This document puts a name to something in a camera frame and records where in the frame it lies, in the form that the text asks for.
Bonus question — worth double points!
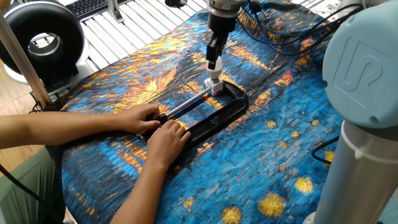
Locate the white bulb socket block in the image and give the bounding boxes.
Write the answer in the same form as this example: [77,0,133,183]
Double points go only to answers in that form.
[204,77,226,96]

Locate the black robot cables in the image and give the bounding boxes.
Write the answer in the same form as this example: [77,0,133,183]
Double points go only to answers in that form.
[236,3,361,60]

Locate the person's left hand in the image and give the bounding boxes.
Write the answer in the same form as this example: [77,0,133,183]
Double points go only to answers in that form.
[112,103,162,136]

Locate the person's right forearm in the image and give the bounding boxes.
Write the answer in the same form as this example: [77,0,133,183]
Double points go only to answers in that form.
[103,159,175,224]

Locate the black C-clamp with metal screw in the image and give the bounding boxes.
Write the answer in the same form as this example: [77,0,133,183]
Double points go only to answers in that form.
[148,80,251,150]

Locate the black keyboard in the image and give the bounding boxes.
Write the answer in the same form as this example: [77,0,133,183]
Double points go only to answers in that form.
[64,0,136,19]

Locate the starry night print tablecloth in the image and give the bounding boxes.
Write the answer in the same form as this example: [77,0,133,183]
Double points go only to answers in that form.
[45,0,374,224]

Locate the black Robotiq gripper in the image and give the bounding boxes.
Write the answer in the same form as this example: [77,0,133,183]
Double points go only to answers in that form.
[206,11,237,69]

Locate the person's right hand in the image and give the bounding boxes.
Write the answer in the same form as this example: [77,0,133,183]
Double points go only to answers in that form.
[144,119,195,170]

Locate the black round fan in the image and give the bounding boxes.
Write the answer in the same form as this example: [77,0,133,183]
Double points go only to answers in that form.
[0,0,86,86]

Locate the aluminium upright post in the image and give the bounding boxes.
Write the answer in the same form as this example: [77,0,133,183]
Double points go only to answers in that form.
[0,11,55,108]

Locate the person's left forearm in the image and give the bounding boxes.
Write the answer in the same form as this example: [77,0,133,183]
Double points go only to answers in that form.
[0,112,125,149]

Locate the green trousers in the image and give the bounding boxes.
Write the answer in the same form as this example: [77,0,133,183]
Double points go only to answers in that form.
[0,145,67,224]

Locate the white light bulb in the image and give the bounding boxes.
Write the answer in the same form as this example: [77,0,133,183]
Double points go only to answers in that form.
[206,58,224,82]

